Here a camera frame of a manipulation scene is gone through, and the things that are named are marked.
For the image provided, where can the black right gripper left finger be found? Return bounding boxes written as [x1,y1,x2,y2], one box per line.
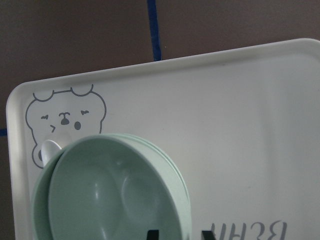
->
[145,224,160,240]

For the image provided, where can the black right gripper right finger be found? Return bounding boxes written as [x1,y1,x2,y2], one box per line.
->
[201,223,216,240]

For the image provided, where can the green bowl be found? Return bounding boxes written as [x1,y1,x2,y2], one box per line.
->
[124,134,192,240]
[31,133,193,240]
[48,136,183,240]

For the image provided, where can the green bowl on tray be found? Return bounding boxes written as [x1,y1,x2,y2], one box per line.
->
[124,134,192,240]

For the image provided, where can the pale green serving tray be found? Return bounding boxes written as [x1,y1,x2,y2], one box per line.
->
[6,38,320,240]

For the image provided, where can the white plastic spoon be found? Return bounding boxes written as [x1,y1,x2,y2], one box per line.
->
[40,139,62,167]

